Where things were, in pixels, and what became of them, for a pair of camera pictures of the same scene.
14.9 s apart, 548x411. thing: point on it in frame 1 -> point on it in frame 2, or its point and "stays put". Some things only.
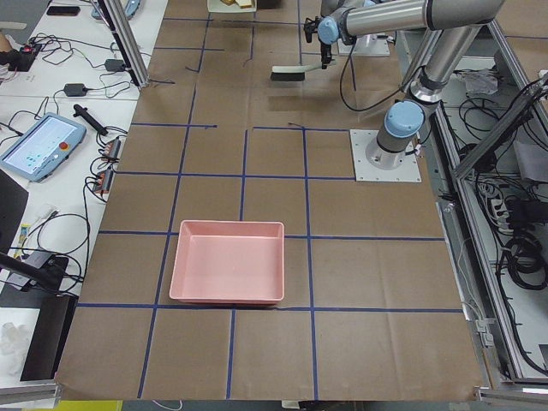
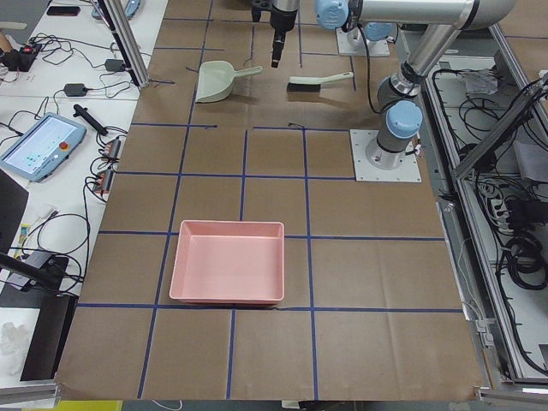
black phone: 63,10 stays put
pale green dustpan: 218,6 -> 216,80
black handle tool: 83,113 stays put
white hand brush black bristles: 295,73 -> 309,84
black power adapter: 74,90 stays put
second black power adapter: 116,65 stays put
